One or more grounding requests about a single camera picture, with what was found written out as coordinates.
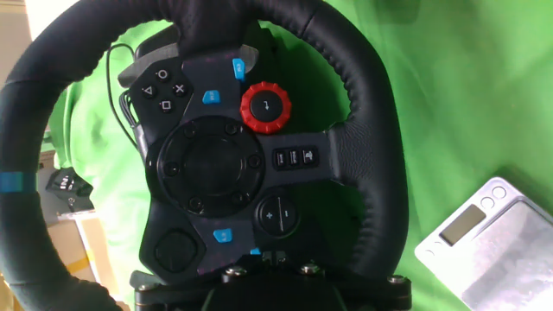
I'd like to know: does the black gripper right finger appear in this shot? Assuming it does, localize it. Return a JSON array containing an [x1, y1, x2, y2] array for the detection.
[[272, 252, 412, 311]]

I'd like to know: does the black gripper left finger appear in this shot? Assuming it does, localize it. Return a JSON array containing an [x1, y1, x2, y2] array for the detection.
[[132, 252, 272, 311]]

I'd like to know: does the black leather steering wheel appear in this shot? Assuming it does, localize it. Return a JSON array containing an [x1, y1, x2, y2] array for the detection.
[[0, 0, 410, 311]]

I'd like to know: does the black steering wheel base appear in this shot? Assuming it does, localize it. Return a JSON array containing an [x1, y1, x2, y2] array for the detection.
[[254, 19, 362, 130]]

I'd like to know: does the silver digital scale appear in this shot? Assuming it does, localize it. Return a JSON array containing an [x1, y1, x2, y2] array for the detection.
[[414, 175, 553, 311]]

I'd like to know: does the black clamp with white print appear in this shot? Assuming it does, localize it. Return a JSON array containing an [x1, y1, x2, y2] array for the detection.
[[45, 167, 95, 213]]

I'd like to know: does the green cloth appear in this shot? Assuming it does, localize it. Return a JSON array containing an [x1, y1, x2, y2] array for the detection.
[[41, 0, 553, 311]]

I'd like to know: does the thin black wheel cable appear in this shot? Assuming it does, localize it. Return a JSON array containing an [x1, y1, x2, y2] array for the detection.
[[105, 42, 140, 151]]

